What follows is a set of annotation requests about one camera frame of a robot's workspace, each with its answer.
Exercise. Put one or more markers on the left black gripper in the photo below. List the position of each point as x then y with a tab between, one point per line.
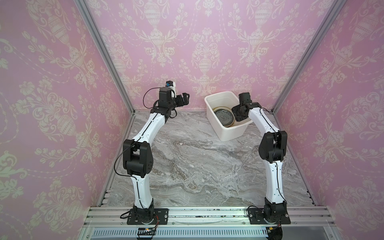
179	103

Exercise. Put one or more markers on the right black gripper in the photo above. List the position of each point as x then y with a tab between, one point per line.
239	111

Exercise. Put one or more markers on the cream plate with plant motif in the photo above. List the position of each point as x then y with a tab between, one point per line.
225	107

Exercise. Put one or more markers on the white plastic bin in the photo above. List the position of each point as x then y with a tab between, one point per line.
221	118

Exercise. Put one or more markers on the white vented strip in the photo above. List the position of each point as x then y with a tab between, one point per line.
179	233

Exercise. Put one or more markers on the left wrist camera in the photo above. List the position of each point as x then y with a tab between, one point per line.
172	86

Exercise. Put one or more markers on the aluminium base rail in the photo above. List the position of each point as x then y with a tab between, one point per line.
307	223

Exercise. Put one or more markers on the aluminium left corner post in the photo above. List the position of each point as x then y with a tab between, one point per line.
101	46

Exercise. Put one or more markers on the aluminium corner post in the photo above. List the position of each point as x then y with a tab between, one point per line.
320	33
101	46

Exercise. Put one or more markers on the aluminium right corner post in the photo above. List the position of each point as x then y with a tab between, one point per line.
320	33

